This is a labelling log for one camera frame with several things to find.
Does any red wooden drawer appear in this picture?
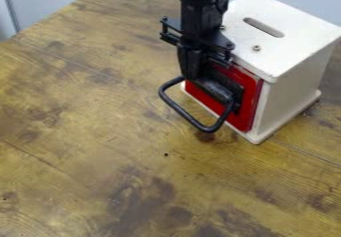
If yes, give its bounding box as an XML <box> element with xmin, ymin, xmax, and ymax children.
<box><xmin>185</xmin><ymin>64</ymin><xmax>264</xmax><ymax>132</ymax></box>

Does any grey vertical pole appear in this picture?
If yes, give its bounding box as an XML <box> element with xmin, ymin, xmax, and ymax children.
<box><xmin>4</xmin><ymin>0</ymin><xmax>22</xmax><ymax>33</ymax></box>

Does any white wooden box cabinet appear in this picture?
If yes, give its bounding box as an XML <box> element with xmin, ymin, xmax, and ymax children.
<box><xmin>181</xmin><ymin>0</ymin><xmax>341</xmax><ymax>145</ymax></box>

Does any black metal drawer handle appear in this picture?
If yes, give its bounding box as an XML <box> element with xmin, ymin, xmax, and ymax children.
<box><xmin>158</xmin><ymin>65</ymin><xmax>246</xmax><ymax>134</ymax></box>

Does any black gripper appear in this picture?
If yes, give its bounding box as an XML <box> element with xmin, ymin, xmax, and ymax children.
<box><xmin>161</xmin><ymin>0</ymin><xmax>234</xmax><ymax>80</ymax></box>

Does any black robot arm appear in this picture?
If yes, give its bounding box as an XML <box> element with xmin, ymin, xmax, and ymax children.
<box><xmin>161</xmin><ymin>0</ymin><xmax>234</xmax><ymax>80</ymax></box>

